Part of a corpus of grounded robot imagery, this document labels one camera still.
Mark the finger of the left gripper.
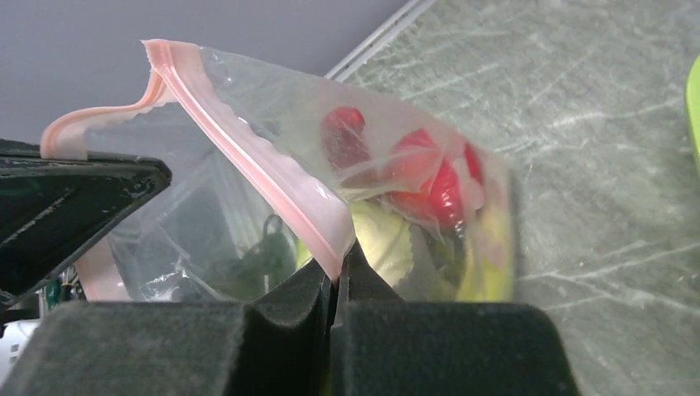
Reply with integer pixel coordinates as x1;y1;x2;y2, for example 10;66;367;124
1;139;172;306

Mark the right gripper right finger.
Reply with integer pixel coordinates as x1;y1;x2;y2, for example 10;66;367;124
331;244;579;395

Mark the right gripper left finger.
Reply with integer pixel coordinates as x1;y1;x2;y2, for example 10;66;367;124
1;263;332;395

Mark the red toy tomato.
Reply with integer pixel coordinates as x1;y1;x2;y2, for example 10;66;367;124
384;129;485;229

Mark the clear zip top bag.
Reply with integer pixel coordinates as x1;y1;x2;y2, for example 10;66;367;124
40;40;512;302

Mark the green toy cabbage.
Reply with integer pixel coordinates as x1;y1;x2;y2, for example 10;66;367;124
349;201;414;287

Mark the green toy celery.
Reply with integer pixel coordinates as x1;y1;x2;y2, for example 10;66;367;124
456;204;515;302

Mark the red toy chili pepper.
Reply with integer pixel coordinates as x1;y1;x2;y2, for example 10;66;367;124
320;106;370;171

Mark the green plastic tray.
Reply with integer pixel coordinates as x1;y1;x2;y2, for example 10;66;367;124
684;56;700;172

